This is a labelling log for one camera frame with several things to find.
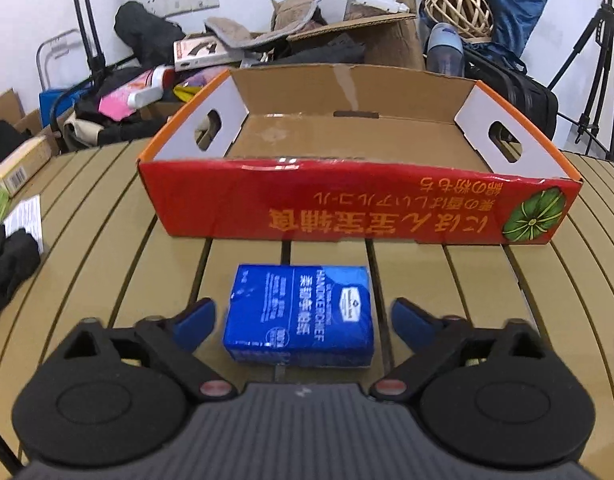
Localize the pink packet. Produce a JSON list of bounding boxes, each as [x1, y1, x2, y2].
[[98, 71, 155, 122]]

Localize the black suitcase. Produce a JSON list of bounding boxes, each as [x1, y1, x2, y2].
[[462, 47, 559, 141]]

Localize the open brown cardboard box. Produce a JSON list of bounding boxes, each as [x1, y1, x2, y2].
[[272, 0, 425, 70]]

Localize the red cardboard tray box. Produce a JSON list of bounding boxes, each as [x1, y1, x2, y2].
[[137, 62, 584, 247]]

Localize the yellow carton box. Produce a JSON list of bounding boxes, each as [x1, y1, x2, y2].
[[0, 135, 54, 197]]

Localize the black camera tripod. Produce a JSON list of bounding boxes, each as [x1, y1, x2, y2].
[[547, 0, 614, 161]]

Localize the wooden slat folding table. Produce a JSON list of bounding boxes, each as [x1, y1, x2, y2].
[[0, 137, 614, 480]]

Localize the black fabric backpack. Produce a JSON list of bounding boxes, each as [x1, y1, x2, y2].
[[114, 1, 187, 68]]

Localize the black trolley handle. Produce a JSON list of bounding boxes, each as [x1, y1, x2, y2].
[[49, 0, 108, 131]]

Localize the blue crate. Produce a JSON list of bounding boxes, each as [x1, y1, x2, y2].
[[38, 87, 80, 126]]

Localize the white picture product box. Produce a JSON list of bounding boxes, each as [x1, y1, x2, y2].
[[173, 35, 233, 72]]

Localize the brown cardboard storage box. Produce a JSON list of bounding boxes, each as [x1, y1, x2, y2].
[[0, 89, 60, 156]]

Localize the blue water bottle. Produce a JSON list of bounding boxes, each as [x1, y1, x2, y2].
[[426, 22, 465, 75]]

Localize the white paper packet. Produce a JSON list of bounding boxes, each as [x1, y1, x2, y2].
[[4, 195, 45, 253]]

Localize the black clothing pile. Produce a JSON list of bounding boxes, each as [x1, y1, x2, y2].
[[0, 120, 32, 166]]

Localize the black cloth gloves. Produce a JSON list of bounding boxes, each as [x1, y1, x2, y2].
[[0, 222, 42, 313]]

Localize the grey felt pad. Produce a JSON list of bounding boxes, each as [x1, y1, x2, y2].
[[205, 16, 288, 51]]

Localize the woven rattan ball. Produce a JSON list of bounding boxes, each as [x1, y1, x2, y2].
[[424, 0, 494, 41]]

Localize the white bottle with red cap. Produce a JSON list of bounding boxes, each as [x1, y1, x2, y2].
[[127, 66, 177, 110]]

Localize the blue tissue pack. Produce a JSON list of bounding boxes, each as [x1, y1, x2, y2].
[[222, 263, 377, 370]]

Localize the white plastic package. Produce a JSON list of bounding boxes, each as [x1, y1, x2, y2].
[[343, 0, 410, 13]]

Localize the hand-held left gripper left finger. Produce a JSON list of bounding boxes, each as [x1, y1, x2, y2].
[[61, 297, 238, 403]]

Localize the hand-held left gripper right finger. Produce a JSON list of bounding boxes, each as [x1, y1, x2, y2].
[[369, 297, 545, 403]]

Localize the brown felt pad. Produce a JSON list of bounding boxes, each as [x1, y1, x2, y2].
[[271, 0, 338, 36]]

